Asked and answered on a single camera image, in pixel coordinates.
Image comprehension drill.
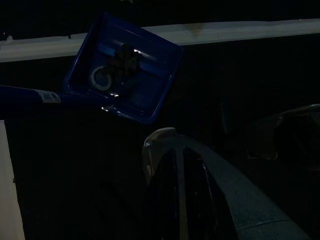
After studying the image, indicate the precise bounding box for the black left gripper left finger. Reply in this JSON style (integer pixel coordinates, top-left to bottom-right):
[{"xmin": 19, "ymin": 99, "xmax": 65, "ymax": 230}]
[{"xmin": 147, "ymin": 148, "xmax": 188, "ymax": 240}]

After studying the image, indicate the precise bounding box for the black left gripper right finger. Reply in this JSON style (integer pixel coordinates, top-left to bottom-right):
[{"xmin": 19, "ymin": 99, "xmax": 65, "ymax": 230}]
[{"xmin": 186, "ymin": 149, "xmax": 238, "ymax": 240}]

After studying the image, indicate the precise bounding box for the blue long-handled dustpan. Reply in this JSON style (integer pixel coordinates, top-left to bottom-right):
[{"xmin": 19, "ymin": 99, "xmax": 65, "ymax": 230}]
[{"xmin": 0, "ymin": 12, "xmax": 185, "ymax": 125}]

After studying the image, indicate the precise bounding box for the black crumpled rubbish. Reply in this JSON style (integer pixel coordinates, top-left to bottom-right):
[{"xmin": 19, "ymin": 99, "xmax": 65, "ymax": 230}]
[{"xmin": 106, "ymin": 42, "xmax": 141, "ymax": 78}]

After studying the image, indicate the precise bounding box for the white tape strip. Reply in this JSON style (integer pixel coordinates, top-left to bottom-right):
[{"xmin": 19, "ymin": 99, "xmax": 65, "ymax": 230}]
[{"xmin": 0, "ymin": 18, "xmax": 320, "ymax": 63}]

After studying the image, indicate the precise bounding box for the white plastic ring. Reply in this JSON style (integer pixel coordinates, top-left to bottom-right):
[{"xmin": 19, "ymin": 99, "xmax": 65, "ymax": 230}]
[{"xmin": 90, "ymin": 65, "xmax": 112, "ymax": 90}]

